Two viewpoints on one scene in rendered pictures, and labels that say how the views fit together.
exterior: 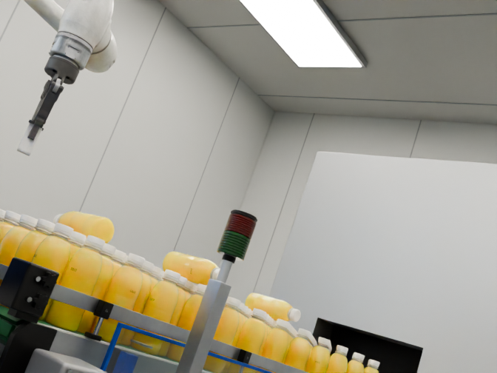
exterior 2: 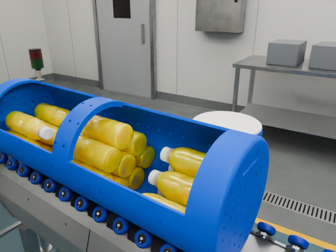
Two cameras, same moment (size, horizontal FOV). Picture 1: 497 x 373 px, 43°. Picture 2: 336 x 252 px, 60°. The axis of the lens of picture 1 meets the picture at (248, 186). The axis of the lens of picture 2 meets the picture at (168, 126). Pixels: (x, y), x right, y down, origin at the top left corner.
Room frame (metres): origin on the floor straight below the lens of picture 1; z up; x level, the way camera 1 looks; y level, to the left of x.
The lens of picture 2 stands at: (0.88, 1.63, 1.47)
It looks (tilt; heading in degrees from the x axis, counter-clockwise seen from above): 23 degrees down; 263
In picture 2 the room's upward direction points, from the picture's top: straight up
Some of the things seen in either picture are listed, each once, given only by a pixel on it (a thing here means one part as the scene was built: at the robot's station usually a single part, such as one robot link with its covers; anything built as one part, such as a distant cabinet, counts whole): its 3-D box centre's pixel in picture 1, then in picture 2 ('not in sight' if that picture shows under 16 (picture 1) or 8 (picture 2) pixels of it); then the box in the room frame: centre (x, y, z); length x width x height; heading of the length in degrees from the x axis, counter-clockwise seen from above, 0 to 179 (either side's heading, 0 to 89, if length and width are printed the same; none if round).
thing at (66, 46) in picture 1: (69, 52); not in sight; (1.42, 0.51, 1.49); 0.09 x 0.09 x 0.06
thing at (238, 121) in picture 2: not in sight; (226, 123); (0.51, 0.58, 1.03); 0.28 x 0.28 x 0.01
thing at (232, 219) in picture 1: (240, 226); (35, 54); (1.38, -0.01, 1.23); 0.06 x 0.06 x 0.04
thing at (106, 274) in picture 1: (89, 289); not in sight; (1.44, 0.26, 0.99); 0.07 x 0.07 x 0.19
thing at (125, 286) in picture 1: (120, 300); not in sight; (1.46, 0.19, 0.99); 0.07 x 0.07 x 0.19
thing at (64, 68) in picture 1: (57, 80); not in sight; (1.42, 0.51, 1.42); 0.08 x 0.07 x 0.09; 24
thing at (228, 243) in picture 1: (233, 246); (37, 63); (1.38, -0.01, 1.18); 0.06 x 0.06 x 0.05
